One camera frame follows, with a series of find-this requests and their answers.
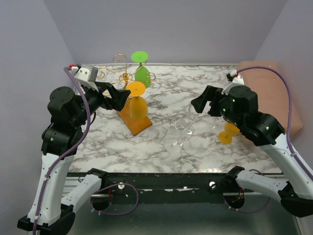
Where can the orange hanging wine glass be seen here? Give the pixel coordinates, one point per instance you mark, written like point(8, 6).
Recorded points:
point(138, 106)

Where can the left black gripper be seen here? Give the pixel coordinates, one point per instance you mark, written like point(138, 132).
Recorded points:
point(120, 96)

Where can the clear glass on table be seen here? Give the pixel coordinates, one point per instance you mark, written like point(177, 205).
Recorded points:
point(217, 124)

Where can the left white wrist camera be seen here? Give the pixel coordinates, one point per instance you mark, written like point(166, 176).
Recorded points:
point(86, 75)

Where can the clear wine glass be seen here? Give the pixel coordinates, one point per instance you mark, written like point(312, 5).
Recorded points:
point(192, 116)
point(180, 132)

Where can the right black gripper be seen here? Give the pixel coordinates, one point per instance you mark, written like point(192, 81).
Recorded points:
point(210, 93)

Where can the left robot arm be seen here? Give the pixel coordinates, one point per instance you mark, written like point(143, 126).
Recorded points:
point(52, 213)

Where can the wooden rack base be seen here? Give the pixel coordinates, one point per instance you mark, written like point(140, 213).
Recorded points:
point(135, 126)

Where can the pink plastic storage box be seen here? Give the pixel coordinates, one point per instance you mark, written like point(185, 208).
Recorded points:
point(272, 94)

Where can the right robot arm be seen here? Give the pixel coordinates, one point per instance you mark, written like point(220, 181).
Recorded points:
point(240, 108)

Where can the orange wine glass on table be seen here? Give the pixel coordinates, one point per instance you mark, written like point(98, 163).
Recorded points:
point(230, 131)

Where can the black mounting rail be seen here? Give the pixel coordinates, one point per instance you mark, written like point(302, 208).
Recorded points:
point(166, 188)

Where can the gold wire glass rack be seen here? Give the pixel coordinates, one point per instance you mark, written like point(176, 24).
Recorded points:
point(125, 77)

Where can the green wine glass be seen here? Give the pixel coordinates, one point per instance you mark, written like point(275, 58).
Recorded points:
point(141, 74)

